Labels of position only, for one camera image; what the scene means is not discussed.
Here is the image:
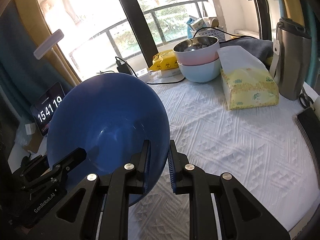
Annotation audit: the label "cardboard box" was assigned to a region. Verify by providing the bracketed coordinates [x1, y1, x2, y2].
[22, 122, 43, 153]

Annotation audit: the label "white textured tablecloth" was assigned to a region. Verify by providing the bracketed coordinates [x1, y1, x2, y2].
[153, 78, 319, 239]

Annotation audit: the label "tablet showing clock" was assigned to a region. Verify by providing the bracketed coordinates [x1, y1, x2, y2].
[30, 82, 65, 136]

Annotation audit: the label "black scissors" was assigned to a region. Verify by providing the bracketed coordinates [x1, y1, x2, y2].
[298, 87, 313, 109]

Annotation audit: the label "yellow tissue pack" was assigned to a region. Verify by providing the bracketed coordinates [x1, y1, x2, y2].
[217, 46, 279, 110]

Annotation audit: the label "light blue bowl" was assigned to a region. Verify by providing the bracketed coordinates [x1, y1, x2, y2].
[178, 58, 221, 83]

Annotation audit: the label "black charger brick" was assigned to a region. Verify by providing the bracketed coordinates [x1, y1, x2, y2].
[115, 56, 132, 75]

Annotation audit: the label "white desk lamp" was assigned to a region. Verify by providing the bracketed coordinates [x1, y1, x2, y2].
[34, 29, 64, 60]

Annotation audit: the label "white power strip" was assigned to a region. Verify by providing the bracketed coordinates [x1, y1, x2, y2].
[136, 68, 185, 85]

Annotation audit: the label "dark grey cloth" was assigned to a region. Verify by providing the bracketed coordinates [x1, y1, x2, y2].
[220, 36, 273, 62]

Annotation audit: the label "pink steel-lined bowl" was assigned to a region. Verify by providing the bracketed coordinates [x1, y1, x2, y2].
[173, 36, 220, 66]

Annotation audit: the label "yellow wet wipes pack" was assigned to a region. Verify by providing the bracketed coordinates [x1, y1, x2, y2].
[149, 50, 178, 72]

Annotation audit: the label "grey steel thermos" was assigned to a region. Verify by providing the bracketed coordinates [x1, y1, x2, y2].
[270, 17, 311, 101]

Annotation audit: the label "white perforated basket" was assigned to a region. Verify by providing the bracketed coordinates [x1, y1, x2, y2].
[195, 27, 226, 42]

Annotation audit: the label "black charger cable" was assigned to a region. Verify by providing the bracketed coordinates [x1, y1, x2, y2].
[193, 26, 261, 41]

